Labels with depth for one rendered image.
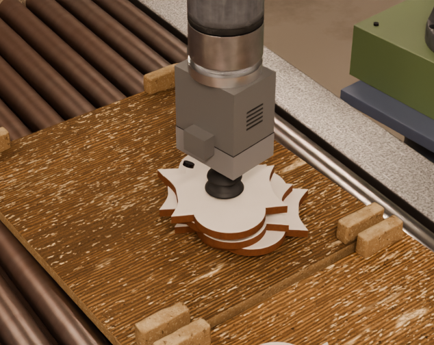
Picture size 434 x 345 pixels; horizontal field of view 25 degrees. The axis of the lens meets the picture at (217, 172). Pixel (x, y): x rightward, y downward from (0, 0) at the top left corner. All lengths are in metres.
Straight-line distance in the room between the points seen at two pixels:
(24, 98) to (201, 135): 0.45
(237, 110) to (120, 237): 0.23
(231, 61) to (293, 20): 2.61
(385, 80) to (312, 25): 2.05
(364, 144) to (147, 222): 0.33
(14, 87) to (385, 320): 0.66
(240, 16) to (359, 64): 0.60
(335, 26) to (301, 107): 2.18
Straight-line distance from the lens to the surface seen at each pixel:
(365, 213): 1.12
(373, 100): 1.50
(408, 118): 1.46
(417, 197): 1.24
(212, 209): 1.07
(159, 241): 1.12
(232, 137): 1.00
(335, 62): 3.33
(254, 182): 1.11
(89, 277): 1.08
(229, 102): 0.98
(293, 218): 1.12
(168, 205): 1.10
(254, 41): 0.97
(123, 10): 1.63
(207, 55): 0.97
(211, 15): 0.94
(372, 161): 1.29
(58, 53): 1.52
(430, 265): 1.11
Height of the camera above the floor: 1.66
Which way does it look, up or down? 36 degrees down
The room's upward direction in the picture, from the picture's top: straight up
